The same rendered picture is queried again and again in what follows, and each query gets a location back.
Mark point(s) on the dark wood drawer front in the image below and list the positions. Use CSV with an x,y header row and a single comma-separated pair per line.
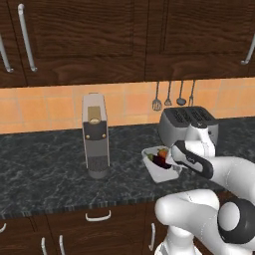
x,y
66,220
23,225

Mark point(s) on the hanging small spatula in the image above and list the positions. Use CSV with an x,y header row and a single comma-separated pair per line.
x,y
168,99

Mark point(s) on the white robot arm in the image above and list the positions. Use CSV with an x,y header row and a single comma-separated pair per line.
x,y
199,219

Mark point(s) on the orange bell pepper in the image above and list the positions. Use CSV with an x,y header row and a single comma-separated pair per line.
x,y
163,153

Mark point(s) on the hanging ladle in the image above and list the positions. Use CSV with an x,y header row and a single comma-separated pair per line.
x,y
180,99

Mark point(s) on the dark wood wall cupboard door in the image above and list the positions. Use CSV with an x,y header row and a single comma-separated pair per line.
x,y
86,40
199,36
13,40

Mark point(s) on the dark wood base cupboard door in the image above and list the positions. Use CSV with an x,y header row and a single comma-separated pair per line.
x,y
103,244
23,247
161,235

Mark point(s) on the grey coffee machine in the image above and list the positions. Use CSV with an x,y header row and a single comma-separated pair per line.
x,y
96,139

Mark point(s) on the white vegetable container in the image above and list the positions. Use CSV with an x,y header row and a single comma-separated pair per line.
x,y
159,174

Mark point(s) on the hanging slotted spatula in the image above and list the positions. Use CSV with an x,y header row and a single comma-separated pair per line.
x,y
156,103

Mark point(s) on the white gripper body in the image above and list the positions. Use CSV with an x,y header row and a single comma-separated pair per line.
x,y
171,158

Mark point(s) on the dark purple eggplant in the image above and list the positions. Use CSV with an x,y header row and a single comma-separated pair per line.
x,y
160,162

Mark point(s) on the silver toaster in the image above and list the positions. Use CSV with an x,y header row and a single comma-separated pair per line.
x,y
176,126

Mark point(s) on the hanging fork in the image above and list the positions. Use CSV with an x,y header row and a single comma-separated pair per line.
x,y
191,96

